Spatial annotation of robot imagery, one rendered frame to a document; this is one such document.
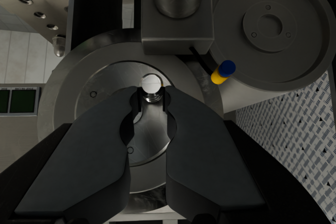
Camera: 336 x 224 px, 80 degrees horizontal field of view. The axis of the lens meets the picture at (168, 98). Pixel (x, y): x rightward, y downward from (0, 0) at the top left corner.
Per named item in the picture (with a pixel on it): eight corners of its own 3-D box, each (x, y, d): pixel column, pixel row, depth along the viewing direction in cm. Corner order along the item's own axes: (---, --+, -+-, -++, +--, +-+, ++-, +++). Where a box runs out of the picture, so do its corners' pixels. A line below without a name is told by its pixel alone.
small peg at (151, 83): (161, 70, 12) (165, 94, 11) (161, 82, 14) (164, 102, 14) (137, 73, 12) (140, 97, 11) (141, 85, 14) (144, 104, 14)
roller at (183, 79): (202, 40, 16) (210, 191, 14) (176, 97, 42) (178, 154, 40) (58, 40, 16) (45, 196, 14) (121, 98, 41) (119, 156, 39)
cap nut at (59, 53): (64, 36, 49) (63, 53, 48) (71, 43, 53) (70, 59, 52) (49, 36, 49) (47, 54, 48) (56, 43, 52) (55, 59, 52)
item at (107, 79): (52, 97, 14) (142, 40, 15) (65, 101, 16) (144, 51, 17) (111, 190, 13) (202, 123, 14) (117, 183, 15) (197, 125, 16)
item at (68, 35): (81, -104, 21) (69, 65, 18) (122, 20, 44) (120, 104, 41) (76, -104, 21) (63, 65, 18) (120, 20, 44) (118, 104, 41)
